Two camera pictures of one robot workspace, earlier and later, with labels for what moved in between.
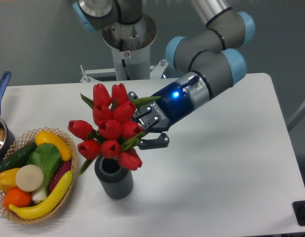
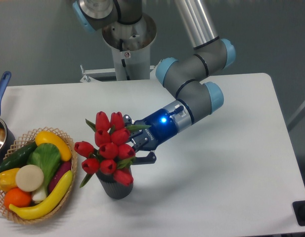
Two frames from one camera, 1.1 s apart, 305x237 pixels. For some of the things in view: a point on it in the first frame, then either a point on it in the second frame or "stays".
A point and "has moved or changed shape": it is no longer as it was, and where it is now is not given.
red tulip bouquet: (113, 134) has moved or changed shape
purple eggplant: (63, 168) stays
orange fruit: (18, 197) stays
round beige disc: (29, 178) stays
